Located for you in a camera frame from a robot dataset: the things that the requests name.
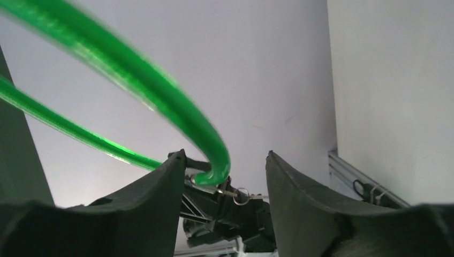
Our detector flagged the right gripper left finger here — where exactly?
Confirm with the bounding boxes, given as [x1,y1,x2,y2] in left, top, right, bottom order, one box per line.
[1,150,186,256]

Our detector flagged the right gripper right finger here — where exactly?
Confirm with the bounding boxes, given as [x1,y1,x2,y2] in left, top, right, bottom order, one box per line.
[266,152,453,256]

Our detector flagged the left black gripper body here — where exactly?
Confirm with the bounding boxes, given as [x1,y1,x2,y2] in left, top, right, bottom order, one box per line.
[180,158,277,253]

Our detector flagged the green cable lock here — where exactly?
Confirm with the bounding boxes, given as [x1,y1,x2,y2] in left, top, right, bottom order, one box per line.
[1,1,231,186]

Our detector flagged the silver green-lock keys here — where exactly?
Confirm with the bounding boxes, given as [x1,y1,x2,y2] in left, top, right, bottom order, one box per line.
[216,187,269,206]

